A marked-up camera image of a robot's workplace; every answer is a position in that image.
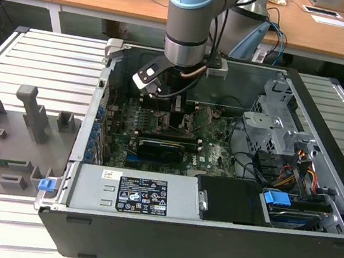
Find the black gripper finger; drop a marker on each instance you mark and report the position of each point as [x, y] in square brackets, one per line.
[176, 118]

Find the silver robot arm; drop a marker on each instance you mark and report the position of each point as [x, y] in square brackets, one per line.
[186, 25]

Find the CPU socket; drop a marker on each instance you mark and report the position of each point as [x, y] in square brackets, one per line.
[161, 121]

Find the black RAM slot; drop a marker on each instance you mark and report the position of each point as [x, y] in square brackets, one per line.
[191, 104]
[190, 109]
[158, 135]
[193, 144]

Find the blue expansion slot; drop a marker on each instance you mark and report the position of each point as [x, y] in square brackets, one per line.
[131, 159]

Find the black graphics card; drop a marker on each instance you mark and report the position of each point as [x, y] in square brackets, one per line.
[162, 151]

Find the green motherboard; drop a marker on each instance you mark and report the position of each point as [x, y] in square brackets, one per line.
[212, 160]

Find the grey case latch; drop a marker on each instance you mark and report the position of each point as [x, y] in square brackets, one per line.
[112, 48]

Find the pale blue teach pendant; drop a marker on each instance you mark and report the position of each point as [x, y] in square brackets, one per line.
[251, 40]

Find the silver shroud latch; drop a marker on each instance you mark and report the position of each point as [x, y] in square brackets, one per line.
[204, 201]

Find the silver drive cage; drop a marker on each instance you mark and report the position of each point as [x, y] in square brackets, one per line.
[265, 129]

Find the black plastic shroud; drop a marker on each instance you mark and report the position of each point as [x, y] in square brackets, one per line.
[232, 201]

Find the silver power supply box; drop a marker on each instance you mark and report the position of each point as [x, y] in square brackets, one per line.
[93, 188]

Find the black open PC case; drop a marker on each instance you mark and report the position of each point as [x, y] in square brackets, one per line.
[175, 241]

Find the hard disk in blue carrier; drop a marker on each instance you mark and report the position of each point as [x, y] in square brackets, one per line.
[275, 201]

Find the blue plastic latch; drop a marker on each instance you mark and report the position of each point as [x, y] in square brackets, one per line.
[46, 184]

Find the white tablet device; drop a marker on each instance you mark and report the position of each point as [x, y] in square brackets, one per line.
[323, 11]

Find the grey parts rack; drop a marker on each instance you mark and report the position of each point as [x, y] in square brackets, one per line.
[12, 145]

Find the white paper sheet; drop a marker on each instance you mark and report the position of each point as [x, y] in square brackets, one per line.
[332, 21]

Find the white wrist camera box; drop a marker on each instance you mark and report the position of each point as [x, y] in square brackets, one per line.
[147, 77]

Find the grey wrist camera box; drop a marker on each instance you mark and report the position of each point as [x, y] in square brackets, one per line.
[216, 68]

